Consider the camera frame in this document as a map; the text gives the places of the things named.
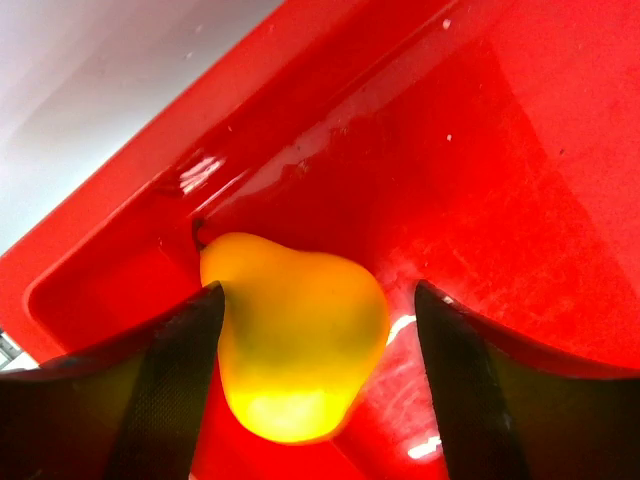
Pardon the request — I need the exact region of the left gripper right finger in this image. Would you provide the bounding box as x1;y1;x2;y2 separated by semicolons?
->
414;281;639;479

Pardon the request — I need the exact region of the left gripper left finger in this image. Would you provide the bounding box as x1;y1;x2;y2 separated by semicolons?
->
1;283;225;479

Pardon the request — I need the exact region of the yellow toy lemon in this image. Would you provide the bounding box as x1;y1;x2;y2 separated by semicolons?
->
200;232;390;444

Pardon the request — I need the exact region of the red plastic bin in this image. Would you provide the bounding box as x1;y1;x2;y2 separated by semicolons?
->
1;1;639;479

